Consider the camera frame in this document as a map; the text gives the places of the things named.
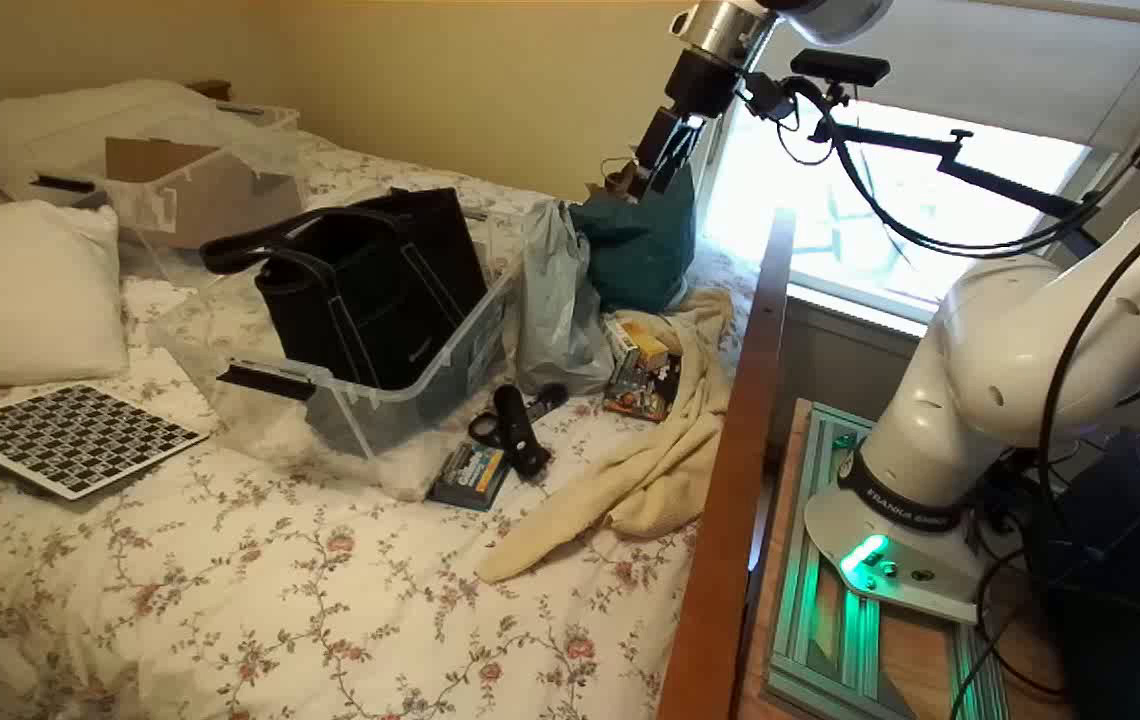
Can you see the black remote control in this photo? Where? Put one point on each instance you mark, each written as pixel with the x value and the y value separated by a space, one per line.
pixel 528 457

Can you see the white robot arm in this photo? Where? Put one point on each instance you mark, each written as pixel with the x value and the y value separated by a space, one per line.
pixel 1015 356

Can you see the grey plastic bag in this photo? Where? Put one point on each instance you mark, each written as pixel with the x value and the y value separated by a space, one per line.
pixel 560 337

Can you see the teal fabric bag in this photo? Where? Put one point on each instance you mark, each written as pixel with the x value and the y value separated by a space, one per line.
pixel 641 248

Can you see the black fabric bag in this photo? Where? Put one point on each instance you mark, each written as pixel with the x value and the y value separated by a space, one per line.
pixel 369 288

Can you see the colourful snack packet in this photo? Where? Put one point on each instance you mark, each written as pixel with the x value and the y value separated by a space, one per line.
pixel 638 388

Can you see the small black device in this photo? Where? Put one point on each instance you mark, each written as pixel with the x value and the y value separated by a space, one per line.
pixel 485 429

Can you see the dark battery pack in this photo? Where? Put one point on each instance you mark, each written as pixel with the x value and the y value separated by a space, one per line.
pixel 469 477

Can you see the cream cloth towel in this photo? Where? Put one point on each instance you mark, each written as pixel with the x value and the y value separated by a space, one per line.
pixel 650 481

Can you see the wooden bed footboard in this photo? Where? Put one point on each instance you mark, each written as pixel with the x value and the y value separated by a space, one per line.
pixel 713 613

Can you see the floral bed sheet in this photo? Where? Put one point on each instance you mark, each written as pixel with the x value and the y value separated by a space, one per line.
pixel 266 576

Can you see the cardboard box in bin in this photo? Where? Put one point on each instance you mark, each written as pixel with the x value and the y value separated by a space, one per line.
pixel 187 193

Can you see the black white calibration board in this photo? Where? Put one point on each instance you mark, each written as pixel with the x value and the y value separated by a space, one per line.
pixel 83 440

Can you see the white plastic sheet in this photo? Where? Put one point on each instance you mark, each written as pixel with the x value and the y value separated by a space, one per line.
pixel 62 133

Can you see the white pillow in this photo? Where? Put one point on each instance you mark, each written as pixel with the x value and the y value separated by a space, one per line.
pixel 59 292

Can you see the dark blue container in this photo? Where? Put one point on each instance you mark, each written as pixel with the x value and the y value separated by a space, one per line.
pixel 1084 563

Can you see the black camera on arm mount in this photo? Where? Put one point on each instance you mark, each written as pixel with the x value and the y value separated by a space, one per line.
pixel 915 143

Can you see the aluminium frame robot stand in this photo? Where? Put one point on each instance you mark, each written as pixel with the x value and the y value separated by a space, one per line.
pixel 857 622

